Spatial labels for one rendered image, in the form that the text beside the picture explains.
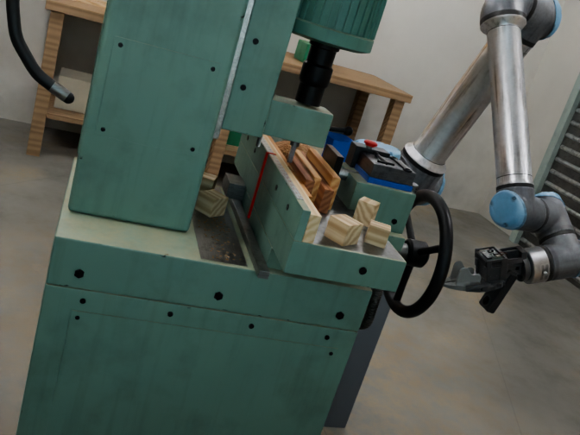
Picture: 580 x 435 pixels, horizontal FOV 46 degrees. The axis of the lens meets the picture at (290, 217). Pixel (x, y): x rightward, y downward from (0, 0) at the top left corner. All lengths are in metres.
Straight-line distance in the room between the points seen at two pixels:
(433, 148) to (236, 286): 1.05
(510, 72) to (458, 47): 3.45
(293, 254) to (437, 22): 4.13
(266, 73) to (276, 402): 0.62
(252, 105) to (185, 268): 0.32
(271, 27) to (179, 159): 0.28
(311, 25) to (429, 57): 3.93
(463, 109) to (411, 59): 3.06
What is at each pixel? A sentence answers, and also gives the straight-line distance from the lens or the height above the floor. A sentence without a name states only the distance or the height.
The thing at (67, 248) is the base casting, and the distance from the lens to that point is 1.18.
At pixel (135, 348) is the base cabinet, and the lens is 1.27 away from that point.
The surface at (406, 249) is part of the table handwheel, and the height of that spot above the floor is 0.82.
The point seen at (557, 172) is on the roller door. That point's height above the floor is 0.60.
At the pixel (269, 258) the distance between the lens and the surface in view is 1.23.
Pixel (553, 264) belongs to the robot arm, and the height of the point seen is 0.84.
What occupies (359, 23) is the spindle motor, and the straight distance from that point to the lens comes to 1.28.
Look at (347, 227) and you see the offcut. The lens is 1.15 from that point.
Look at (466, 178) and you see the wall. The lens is 5.63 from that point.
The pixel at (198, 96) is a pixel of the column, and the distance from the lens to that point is 1.21.
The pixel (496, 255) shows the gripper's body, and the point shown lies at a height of 0.82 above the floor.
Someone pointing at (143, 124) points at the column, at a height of 0.99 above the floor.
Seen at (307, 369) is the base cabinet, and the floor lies 0.62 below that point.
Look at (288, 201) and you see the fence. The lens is 1.18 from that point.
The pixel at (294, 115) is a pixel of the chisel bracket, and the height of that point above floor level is 1.05.
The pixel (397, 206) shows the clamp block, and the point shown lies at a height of 0.93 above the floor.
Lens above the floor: 1.28
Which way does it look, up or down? 18 degrees down
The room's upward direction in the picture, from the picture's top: 17 degrees clockwise
